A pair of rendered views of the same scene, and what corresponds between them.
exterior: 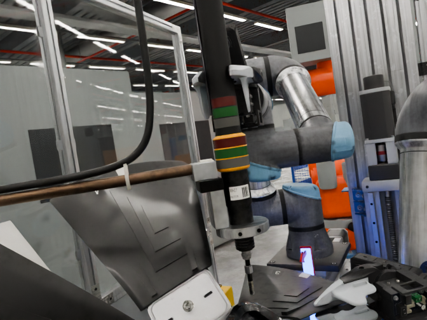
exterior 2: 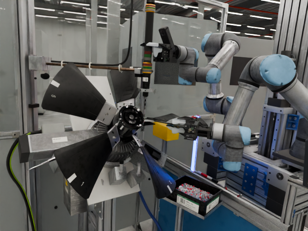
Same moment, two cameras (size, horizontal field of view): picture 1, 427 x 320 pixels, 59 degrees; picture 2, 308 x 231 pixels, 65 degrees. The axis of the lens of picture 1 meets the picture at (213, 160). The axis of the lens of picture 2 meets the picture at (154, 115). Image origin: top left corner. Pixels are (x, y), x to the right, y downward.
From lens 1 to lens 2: 0.76 m
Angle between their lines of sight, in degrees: 32
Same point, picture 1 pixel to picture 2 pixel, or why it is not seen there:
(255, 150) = (181, 72)
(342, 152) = (210, 79)
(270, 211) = (215, 105)
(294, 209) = (226, 107)
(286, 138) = (192, 70)
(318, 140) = (202, 73)
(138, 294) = (117, 99)
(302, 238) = not seen: hidden behind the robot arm
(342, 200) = not seen: outside the picture
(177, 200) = not seen: hidden behind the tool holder
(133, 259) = (120, 90)
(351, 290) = (177, 121)
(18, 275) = (83, 78)
